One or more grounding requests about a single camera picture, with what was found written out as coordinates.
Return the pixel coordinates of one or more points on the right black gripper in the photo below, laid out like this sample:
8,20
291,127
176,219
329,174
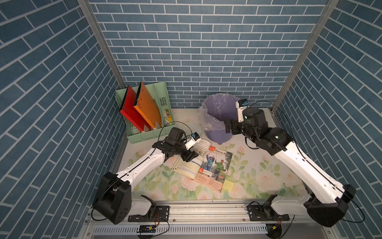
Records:
231,128

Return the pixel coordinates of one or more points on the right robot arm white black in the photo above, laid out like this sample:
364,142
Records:
328,200

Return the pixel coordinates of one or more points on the orange folder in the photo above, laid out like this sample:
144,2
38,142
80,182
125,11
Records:
146,106

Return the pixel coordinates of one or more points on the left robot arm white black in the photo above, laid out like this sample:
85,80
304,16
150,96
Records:
113,198

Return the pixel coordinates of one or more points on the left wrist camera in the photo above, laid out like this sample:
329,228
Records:
192,140

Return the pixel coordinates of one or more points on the yellow glue tube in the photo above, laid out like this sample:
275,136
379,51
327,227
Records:
168,116

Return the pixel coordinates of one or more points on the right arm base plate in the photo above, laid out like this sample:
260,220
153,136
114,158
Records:
258,213

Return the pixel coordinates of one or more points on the small circuit board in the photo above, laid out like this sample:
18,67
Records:
146,229

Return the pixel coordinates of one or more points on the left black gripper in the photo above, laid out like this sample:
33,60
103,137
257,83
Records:
188,155

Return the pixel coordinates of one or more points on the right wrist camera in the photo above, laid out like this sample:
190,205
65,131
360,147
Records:
241,105

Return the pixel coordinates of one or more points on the English textbook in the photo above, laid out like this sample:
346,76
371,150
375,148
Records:
209,168

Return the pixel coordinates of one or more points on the aluminium rail frame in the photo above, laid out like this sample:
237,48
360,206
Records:
207,219

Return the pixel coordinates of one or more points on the red folder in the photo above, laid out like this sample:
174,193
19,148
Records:
130,113

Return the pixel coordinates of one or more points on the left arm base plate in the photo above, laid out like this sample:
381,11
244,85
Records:
161,212

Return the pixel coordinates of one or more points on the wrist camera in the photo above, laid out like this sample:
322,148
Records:
241,105
192,140

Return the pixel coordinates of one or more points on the purple trash bin with bag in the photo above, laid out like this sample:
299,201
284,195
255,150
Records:
215,109

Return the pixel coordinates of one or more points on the yellow sticky note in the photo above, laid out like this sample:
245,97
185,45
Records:
228,185

